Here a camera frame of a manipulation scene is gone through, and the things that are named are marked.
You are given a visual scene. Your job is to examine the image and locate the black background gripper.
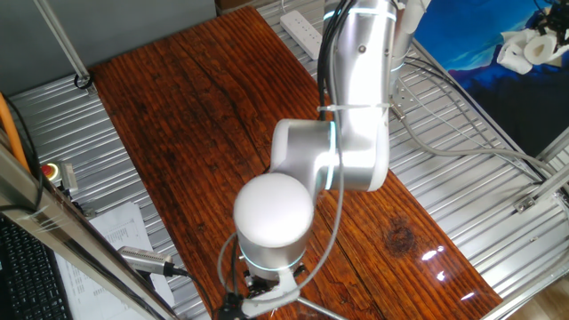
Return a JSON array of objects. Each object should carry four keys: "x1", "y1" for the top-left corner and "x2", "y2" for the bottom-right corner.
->
[{"x1": 535, "y1": 2, "x2": 569, "y2": 48}]

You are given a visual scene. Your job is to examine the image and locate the white toilet paper roll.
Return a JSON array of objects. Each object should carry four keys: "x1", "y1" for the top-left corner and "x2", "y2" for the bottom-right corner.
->
[{"x1": 496, "y1": 28, "x2": 569, "y2": 76}]

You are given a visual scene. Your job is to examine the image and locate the blue mountain picture backdrop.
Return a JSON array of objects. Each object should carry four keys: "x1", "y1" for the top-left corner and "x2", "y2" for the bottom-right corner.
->
[{"x1": 413, "y1": 0, "x2": 569, "y2": 157}]

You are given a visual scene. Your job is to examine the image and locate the printed paper sheets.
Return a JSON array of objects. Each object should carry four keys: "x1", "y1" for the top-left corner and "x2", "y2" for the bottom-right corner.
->
[{"x1": 55, "y1": 202, "x2": 177, "y2": 320}]

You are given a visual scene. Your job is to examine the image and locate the brown wooden board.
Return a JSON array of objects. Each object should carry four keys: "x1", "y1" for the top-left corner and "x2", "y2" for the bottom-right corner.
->
[{"x1": 91, "y1": 4, "x2": 503, "y2": 320}]

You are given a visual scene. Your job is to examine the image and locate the black keyboard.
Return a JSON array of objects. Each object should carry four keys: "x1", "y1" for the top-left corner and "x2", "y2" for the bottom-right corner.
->
[{"x1": 0, "y1": 215, "x2": 75, "y2": 320}]

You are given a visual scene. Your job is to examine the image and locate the red emergency stop button box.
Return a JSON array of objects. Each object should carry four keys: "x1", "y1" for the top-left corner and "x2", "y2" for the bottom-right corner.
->
[{"x1": 40, "y1": 160, "x2": 80, "y2": 196}]

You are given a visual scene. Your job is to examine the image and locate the white power strip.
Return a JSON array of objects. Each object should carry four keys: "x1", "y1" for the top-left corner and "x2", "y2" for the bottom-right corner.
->
[{"x1": 279, "y1": 9, "x2": 324, "y2": 60}]

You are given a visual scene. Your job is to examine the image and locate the orange pole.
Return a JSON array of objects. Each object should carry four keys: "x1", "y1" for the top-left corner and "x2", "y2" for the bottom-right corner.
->
[{"x1": 0, "y1": 92, "x2": 30, "y2": 172}]

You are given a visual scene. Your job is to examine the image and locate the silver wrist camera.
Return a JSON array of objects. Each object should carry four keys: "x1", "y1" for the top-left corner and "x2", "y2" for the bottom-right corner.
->
[{"x1": 239, "y1": 266, "x2": 301, "y2": 319}]

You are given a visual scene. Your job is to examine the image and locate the black background robot cables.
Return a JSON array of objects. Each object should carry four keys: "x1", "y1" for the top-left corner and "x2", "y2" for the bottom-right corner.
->
[{"x1": 532, "y1": 0, "x2": 557, "y2": 17}]

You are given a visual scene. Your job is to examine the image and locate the metal bar clamp black handle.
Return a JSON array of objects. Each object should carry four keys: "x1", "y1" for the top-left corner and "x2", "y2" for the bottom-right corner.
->
[{"x1": 296, "y1": 296, "x2": 349, "y2": 320}]

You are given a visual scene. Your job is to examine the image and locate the black exterior camera cable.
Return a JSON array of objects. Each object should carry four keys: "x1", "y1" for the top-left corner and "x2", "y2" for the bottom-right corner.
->
[{"x1": 163, "y1": 264, "x2": 217, "y2": 320}]

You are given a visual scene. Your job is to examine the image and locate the black table cable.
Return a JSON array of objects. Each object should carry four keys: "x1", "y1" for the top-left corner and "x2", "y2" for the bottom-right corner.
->
[{"x1": 402, "y1": 55, "x2": 550, "y2": 179}]

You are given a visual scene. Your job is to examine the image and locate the aluminium frame profile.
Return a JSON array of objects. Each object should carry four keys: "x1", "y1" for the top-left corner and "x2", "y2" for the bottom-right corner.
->
[
  {"x1": 535, "y1": 127, "x2": 569, "y2": 164},
  {"x1": 514, "y1": 164, "x2": 569, "y2": 214}
]

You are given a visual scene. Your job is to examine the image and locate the ribbed silver exterior camera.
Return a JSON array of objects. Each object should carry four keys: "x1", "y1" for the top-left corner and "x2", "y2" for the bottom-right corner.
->
[{"x1": 116, "y1": 245, "x2": 175, "y2": 277}]

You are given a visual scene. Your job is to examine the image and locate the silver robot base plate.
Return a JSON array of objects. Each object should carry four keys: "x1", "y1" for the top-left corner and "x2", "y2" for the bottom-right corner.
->
[{"x1": 389, "y1": 76, "x2": 421, "y2": 122}]

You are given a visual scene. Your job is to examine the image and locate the thick grey robot cable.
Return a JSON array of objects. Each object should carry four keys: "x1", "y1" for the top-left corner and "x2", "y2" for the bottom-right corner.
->
[{"x1": 389, "y1": 104, "x2": 569, "y2": 183}]

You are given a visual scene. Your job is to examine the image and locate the wide shiny metal frame bar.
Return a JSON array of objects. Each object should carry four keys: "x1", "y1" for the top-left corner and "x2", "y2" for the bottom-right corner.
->
[{"x1": 0, "y1": 141, "x2": 181, "y2": 320}]

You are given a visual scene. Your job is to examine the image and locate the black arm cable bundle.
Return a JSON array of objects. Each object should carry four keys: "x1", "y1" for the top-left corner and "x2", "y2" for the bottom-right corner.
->
[{"x1": 316, "y1": 0, "x2": 357, "y2": 122}]

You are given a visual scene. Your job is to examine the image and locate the thin aluminium frame strut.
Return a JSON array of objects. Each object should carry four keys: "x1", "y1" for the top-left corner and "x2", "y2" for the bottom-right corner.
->
[{"x1": 33, "y1": 0, "x2": 97, "y2": 97}]

